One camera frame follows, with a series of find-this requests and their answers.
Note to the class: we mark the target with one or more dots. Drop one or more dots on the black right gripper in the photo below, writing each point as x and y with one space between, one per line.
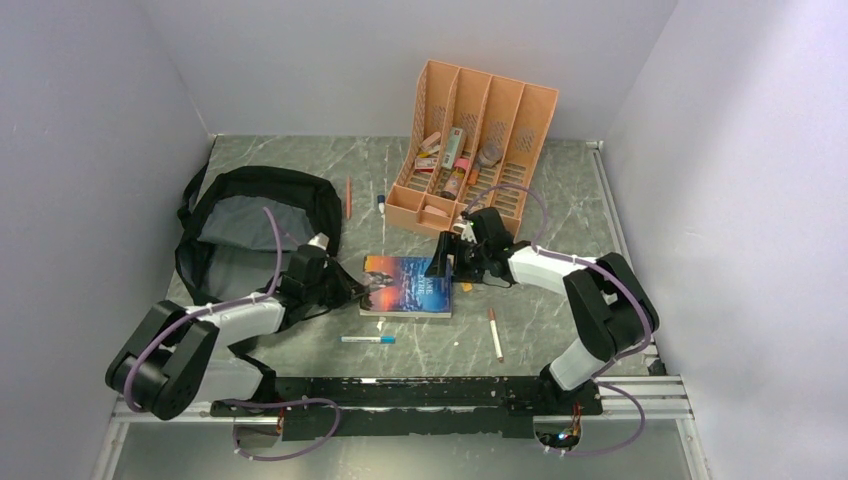
451 243

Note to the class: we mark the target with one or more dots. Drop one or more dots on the black student backpack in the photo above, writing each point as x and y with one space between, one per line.
247 225

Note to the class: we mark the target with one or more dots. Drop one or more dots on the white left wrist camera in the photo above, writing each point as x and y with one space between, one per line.
320 240

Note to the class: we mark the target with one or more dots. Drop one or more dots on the brown bottle pink cap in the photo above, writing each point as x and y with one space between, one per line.
455 179

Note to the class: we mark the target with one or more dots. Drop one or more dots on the sunset cover book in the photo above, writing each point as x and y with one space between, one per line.
400 286

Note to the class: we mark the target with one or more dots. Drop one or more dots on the blue white pen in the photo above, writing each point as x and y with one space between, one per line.
368 339

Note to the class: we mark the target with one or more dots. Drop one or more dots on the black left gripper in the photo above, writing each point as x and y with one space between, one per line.
345 287

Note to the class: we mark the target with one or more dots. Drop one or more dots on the orange marker pen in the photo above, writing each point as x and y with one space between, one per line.
348 198

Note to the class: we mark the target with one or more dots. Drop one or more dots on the orange plastic desk organizer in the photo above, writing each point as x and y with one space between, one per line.
490 108

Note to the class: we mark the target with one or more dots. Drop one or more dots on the pink white small box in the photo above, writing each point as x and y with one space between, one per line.
425 164

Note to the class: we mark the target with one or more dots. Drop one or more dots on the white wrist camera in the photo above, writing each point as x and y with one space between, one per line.
465 230
320 240

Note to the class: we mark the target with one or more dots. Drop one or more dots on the grey round jar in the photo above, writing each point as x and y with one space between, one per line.
489 155

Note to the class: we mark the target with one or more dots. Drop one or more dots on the green white box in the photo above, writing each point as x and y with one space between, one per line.
453 147

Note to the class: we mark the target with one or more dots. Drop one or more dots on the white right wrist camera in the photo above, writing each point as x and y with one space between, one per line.
465 230

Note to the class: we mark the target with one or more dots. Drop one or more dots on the brown white marker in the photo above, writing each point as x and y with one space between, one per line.
492 320

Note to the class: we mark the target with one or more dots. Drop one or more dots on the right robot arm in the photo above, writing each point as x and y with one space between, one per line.
612 313

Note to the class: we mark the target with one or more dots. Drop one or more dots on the pink eraser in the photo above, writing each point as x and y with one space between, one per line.
430 141

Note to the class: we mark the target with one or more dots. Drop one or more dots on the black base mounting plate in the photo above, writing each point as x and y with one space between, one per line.
505 405

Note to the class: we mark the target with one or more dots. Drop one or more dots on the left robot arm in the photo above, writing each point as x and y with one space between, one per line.
180 355

